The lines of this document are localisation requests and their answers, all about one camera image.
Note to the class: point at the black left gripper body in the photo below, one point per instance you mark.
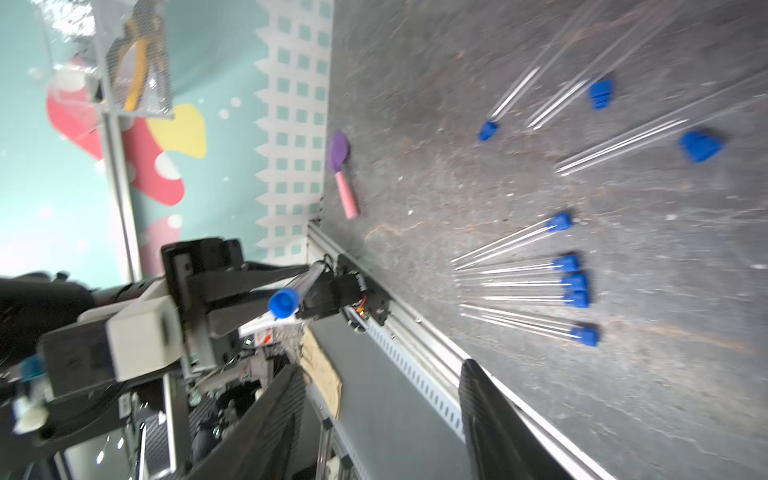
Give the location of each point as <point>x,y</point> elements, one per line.
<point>182,260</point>

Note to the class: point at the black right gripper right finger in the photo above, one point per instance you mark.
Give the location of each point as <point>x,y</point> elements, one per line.
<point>499,444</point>

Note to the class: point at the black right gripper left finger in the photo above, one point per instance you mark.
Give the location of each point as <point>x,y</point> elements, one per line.
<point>263,443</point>

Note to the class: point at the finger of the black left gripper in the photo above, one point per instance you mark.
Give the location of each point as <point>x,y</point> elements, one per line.
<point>228,315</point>
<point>217,285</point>

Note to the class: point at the test tube with blue stopper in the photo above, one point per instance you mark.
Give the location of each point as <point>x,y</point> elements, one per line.
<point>654,19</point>

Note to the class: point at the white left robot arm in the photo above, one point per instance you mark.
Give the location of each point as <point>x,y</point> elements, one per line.
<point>35,424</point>

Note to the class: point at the open clear test tube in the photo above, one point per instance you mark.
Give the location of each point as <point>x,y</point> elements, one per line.
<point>561,41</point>
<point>726,100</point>

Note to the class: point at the purple pink toy spatula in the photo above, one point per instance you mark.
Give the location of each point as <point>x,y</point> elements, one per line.
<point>338,152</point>

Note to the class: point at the yellow black utility knife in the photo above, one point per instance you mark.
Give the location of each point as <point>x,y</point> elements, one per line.
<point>140,45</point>

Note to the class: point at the loose blue stopper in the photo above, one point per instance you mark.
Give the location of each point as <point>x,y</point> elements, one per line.
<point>700,145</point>
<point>601,93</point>

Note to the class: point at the aluminium front rail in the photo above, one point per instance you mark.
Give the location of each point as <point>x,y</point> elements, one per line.
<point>399,414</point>

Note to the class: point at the clear and mesh wall bin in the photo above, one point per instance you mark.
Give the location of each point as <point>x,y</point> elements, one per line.
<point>87,45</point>

